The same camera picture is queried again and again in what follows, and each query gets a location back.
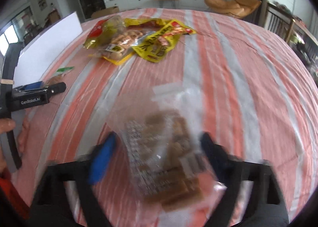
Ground orange lounge chair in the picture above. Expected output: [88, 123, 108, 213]
[204, 0, 263, 20]

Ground white cardboard box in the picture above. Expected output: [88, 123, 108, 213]
[14, 11, 83, 87]

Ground red label snack packet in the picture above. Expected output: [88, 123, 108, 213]
[83, 16, 125, 50]

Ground yellow red print snack packet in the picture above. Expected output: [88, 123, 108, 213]
[131, 20, 197, 64]

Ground plain yellow snack packet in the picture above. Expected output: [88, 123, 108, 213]
[124, 18, 175, 34]

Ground cluttered wooden side table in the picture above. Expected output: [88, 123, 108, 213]
[291, 16, 318, 81]

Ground person's left hand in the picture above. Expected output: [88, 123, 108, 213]
[0, 118, 33, 178]

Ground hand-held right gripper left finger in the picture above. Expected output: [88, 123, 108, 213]
[30, 131, 118, 227]

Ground dark wooden chair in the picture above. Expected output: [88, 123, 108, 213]
[264, 2, 297, 44]

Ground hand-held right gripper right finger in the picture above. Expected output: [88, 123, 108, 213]
[200, 131, 290, 227]

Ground white television cabinet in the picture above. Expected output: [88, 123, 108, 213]
[104, 0, 219, 10]

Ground brown cardboard box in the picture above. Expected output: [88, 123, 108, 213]
[91, 6, 120, 19]

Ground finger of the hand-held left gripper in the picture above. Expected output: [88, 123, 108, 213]
[14, 81, 43, 92]
[40, 82, 67, 97]

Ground green-edged brown snack packet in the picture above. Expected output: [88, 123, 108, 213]
[44, 67, 75, 87]

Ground person's red clothing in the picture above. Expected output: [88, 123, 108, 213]
[0, 167, 28, 219]

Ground yellow-edged peanut packet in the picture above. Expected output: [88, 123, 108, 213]
[88, 27, 145, 66]

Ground clear packet of brown cakes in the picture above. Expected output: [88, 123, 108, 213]
[106, 82, 225, 211]

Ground orange grey striped tablecloth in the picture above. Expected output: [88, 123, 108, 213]
[10, 7, 318, 227]

